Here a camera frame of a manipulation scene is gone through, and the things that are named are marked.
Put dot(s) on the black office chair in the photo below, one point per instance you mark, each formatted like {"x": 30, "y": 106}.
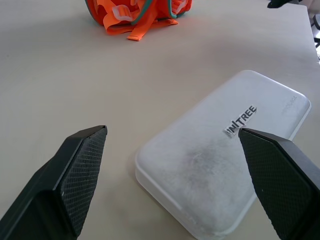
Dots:
{"x": 315, "y": 27}

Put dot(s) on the white rectangular case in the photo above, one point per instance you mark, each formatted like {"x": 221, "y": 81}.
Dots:
{"x": 222, "y": 160}

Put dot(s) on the orange strapped bag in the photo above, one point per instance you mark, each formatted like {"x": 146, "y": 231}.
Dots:
{"x": 140, "y": 17}

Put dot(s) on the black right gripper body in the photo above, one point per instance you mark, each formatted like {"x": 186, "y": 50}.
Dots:
{"x": 277, "y": 3}

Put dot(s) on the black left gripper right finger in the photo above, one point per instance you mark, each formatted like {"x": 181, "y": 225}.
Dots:
{"x": 280, "y": 180}

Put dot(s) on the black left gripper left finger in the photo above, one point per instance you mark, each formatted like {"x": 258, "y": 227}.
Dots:
{"x": 62, "y": 185}

